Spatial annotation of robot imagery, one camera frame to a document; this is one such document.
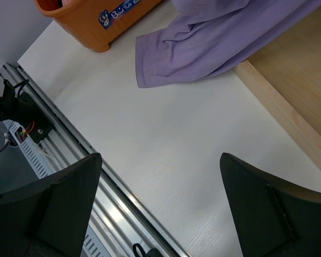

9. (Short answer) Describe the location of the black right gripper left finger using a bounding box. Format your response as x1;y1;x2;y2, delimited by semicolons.
0;153;102;256

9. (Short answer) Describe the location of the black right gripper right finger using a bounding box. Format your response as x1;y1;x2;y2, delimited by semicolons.
220;153;321;256

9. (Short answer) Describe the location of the lilac t shirt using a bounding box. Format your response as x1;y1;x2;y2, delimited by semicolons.
135;0;321;88

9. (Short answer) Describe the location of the pink t shirt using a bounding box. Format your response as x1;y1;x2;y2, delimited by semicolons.
62;0;73;6

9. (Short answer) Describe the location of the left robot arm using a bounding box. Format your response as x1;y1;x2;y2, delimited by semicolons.
0;76;54;143

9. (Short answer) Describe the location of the wooden clothes rack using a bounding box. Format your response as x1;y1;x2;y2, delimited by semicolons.
234;6;321;171

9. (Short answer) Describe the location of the orange plastic basket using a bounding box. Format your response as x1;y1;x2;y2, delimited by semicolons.
34;0;160;52

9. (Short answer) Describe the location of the aluminium mounting rail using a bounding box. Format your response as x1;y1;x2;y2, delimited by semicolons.
0;64;189;256

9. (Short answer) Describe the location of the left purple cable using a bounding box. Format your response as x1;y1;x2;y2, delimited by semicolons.
0;131;11;160

